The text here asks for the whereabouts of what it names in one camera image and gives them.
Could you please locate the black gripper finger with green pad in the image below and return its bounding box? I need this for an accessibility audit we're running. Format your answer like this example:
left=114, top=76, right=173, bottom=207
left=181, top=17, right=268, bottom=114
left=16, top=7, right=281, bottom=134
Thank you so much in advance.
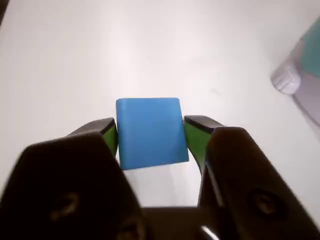
left=183, top=114, right=320, bottom=240
left=0, top=116, right=156, bottom=240

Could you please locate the blue lego block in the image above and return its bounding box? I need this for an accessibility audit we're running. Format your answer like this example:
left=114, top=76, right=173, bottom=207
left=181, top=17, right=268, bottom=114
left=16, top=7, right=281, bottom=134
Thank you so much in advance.
left=115, top=97, right=190, bottom=171

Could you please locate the teal whale-shaped bin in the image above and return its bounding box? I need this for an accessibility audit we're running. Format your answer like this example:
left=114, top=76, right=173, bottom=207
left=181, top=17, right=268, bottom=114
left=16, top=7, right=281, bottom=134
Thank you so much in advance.
left=270, top=16, right=320, bottom=126

